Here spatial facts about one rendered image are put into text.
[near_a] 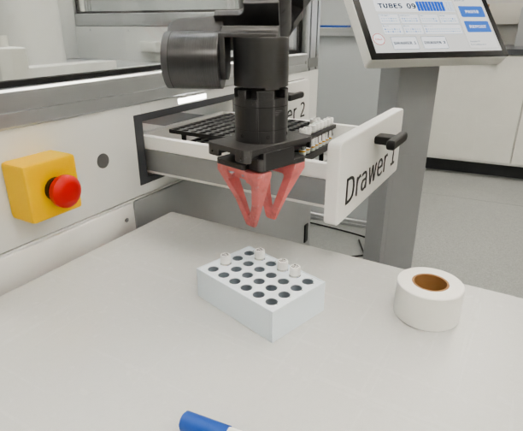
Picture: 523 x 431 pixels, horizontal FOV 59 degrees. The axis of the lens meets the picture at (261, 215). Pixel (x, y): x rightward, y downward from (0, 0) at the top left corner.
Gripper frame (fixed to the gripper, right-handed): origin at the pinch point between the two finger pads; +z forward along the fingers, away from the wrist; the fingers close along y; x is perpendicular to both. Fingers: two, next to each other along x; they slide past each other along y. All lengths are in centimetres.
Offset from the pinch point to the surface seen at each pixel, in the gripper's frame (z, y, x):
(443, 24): -21, -120, -38
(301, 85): -7, -55, -42
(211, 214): 15.0, -19.0, -34.0
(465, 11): -25, -131, -36
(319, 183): -1.5, -10.6, 0.0
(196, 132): -4.9, -9.0, -23.8
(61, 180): -3.9, 15.6, -17.4
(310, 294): 6.2, 1.4, 8.9
